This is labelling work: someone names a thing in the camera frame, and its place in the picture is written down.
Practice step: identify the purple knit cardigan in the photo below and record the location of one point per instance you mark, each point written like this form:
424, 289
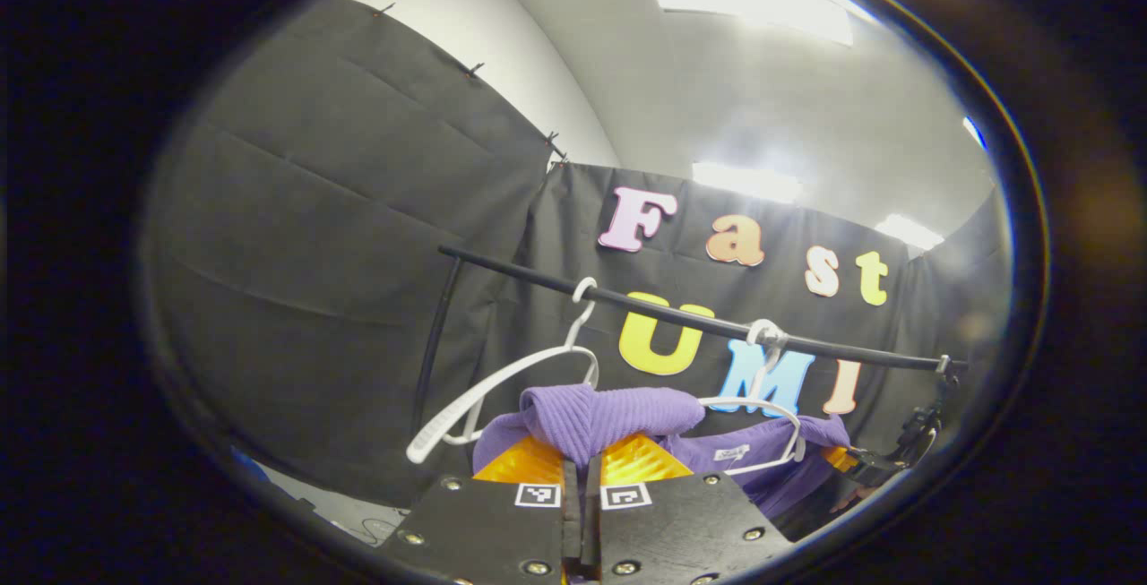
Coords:
618, 415

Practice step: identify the small white clothes hanger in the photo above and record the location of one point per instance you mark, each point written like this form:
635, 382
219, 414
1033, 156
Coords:
426, 443

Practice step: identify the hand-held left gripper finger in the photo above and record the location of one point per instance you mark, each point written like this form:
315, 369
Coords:
571, 522
591, 522

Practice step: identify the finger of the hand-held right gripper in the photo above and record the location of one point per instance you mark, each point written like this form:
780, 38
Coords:
840, 459

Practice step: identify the black clothes rack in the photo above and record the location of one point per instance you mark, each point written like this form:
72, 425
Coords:
681, 318

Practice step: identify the black backdrop cloth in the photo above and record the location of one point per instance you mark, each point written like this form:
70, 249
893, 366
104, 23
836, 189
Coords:
314, 253

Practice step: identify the large white clothes hanger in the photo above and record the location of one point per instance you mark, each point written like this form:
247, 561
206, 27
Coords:
763, 332

